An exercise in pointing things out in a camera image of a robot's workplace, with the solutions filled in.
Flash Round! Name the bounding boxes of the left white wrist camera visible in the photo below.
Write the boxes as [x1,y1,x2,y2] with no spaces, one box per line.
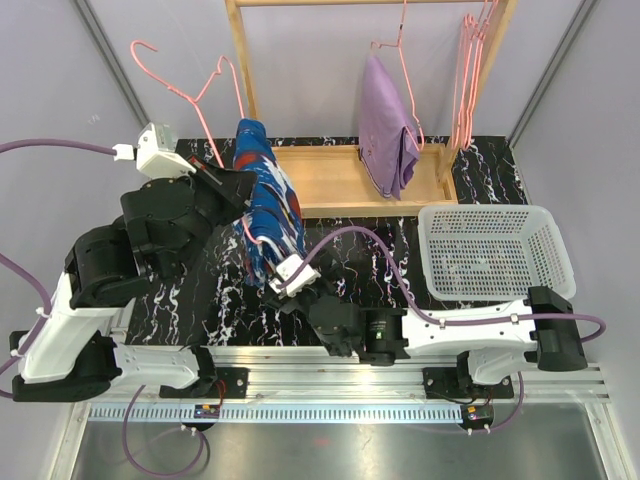
[113,122,196,179]

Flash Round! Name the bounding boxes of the wooden clothes rack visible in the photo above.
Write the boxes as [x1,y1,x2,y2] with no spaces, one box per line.
[224,0,519,220]

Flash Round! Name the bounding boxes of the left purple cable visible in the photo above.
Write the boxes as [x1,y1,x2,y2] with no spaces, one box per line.
[0,138,211,476]

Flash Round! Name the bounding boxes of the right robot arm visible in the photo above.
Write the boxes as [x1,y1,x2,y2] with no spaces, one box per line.
[266,255,588,396]

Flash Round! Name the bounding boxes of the white plastic basket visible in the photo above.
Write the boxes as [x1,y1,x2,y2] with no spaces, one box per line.
[418,204,576,301]

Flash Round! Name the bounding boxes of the pink empty hangers bunch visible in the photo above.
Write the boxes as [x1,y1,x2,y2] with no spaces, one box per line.
[450,1,499,150]

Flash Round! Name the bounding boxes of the aluminium mounting rail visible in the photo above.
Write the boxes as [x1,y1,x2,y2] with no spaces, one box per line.
[67,344,611,424]

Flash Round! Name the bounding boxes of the pink hanger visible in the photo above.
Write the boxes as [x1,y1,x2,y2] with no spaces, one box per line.
[370,0,425,153]
[130,40,264,246]

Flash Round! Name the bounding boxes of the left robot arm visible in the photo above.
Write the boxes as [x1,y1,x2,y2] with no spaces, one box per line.
[9,157,257,403]

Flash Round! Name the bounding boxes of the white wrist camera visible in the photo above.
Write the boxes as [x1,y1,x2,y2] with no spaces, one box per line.
[113,122,196,179]
[268,254,320,297]

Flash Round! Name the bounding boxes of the purple trousers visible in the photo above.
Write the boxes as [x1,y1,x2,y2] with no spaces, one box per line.
[358,55,419,200]

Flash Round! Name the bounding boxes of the blue patterned trousers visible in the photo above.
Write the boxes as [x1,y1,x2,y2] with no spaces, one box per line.
[233,118,306,288]

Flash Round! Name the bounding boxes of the purple cable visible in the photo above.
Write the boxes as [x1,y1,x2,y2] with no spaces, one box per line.
[282,225,609,436]
[0,138,211,476]

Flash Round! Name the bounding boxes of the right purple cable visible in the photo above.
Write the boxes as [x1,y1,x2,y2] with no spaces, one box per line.
[282,225,609,436]

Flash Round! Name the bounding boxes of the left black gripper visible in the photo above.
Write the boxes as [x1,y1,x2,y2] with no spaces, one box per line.
[167,153,258,280]

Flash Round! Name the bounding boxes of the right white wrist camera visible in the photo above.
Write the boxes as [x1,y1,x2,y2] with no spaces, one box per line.
[268,254,320,297]

